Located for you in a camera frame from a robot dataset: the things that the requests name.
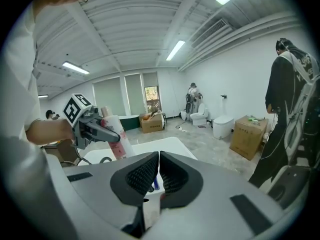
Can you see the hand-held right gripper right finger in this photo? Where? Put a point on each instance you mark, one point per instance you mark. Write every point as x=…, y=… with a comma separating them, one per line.
x=212, y=204

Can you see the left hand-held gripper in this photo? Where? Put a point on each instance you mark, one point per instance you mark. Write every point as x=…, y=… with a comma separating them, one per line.
x=75, y=109

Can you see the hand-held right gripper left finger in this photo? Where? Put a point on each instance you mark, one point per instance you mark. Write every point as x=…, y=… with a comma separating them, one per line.
x=105, y=196

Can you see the pink white bottle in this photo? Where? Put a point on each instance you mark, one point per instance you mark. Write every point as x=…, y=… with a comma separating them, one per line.
x=113, y=122

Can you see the white bathtub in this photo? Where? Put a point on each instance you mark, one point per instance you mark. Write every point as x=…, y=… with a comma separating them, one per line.
x=170, y=146

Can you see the person's left forearm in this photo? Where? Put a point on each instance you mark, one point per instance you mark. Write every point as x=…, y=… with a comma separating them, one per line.
x=47, y=132

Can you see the dark green storage bin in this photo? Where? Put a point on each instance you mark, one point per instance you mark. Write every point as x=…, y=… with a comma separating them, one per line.
x=130, y=122

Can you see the black curved faucet spout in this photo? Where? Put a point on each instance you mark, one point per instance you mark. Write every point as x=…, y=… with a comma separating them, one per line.
x=106, y=158

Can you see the brown wooden cabinet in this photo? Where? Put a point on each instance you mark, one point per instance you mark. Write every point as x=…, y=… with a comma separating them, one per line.
x=65, y=151

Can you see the open cardboard box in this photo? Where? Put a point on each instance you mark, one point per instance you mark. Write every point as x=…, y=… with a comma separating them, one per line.
x=152, y=125

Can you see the blue bottle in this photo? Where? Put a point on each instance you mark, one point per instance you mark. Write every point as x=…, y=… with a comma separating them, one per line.
x=156, y=184

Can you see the window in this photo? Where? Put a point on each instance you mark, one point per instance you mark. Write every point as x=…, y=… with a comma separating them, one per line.
x=152, y=99

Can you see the short grey roller blind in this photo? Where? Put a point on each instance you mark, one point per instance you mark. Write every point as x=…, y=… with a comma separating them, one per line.
x=150, y=79

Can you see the large closed cardboard box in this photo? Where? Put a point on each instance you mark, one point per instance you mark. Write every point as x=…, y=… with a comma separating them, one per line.
x=247, y=139

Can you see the white rounded toilet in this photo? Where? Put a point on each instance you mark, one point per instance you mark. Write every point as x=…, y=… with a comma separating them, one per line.
x=222, y=127

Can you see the white power strip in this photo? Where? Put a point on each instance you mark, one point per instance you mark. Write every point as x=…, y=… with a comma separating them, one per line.
x=184, y=131

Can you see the small white bin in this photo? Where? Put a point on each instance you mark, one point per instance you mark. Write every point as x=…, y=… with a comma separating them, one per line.
x=183, y=115

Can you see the white toilet with tank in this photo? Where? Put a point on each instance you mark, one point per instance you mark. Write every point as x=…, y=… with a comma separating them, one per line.
x=198, y=117

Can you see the green bottle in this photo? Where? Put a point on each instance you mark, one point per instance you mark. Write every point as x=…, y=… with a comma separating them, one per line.
x=252, y=119

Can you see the person in white shirt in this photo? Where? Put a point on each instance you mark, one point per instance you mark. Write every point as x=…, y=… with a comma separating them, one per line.
x=20, y=84

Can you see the ceiling air vent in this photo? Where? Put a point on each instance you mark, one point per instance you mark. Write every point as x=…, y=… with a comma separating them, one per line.
x=212, y=32

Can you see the black wall-mounted fixture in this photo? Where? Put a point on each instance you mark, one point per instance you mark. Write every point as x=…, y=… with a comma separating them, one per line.
x=224, y=96

